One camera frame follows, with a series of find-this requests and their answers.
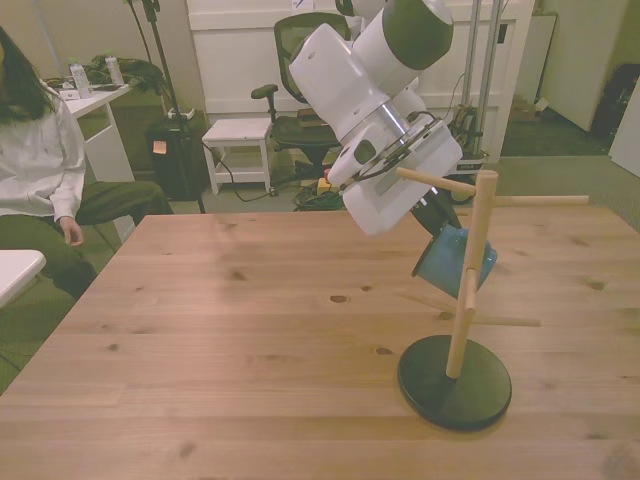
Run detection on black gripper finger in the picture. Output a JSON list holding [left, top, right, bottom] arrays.
[[410, 197, 442, 237], [429, 189, 464, 232]]

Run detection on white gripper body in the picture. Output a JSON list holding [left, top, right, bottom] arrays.
[[342, 120, 464, 239]]

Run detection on blue enamel mug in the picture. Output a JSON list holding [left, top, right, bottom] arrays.
[[410, 223, 499, 300]]

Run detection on wooden mug tree black base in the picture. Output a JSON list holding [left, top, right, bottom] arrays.
[[394, 167, 591, 434]]

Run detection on bare person hand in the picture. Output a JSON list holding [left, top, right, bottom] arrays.
[[55, 215, 85, 247]]

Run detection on yellow emergency stop button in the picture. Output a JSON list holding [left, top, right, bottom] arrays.
[[316, 168, 347, 197]]

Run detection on black mesh office chair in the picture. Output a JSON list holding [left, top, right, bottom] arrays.
[[249, 12, 354, 174]]

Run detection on brown cardboard box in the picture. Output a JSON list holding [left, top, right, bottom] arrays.
[[509, 94, 550, 124]]

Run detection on white wooden stool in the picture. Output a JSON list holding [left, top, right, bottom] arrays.
[[201, 118, 275, 196]]

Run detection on white board panel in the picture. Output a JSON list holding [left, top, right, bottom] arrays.
[[608, 74, 640, 179], [529, 12, 609, 134]]

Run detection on black computer tower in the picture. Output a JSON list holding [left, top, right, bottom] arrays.
[[144, 117, 209, 201]]

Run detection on camouflage jacket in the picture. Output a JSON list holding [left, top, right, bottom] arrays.
[[82, 55, 165, 95]]

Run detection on clear plastic water bottle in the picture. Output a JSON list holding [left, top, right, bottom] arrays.
[[103, 51, 125, 87], [68, 56, 93, 100]]

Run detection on white office desk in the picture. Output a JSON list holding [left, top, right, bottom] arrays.
[[49, 82, 137, 184]]

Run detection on seated person white shirt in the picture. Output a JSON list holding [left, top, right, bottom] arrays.
[[0, 24, 174, 301]]

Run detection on white side table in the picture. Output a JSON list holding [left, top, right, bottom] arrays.
[[0, 248, 47, 309]]

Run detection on black floor cable bundle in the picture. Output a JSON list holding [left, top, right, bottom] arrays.
[[292, 177, 347, 212]]

